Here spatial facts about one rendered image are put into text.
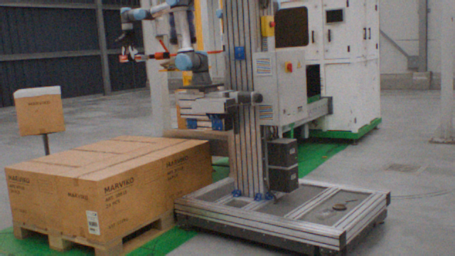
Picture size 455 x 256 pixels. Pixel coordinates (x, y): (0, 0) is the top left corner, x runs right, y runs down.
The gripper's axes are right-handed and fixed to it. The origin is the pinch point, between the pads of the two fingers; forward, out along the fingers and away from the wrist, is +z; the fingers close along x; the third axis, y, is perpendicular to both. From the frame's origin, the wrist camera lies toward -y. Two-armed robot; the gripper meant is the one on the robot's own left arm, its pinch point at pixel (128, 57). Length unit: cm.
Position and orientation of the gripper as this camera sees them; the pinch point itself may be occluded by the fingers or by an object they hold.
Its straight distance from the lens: 328.8
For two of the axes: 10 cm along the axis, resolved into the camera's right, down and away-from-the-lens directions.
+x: -7.9, -0.5, 6.2
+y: 6.2, -1.8, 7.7
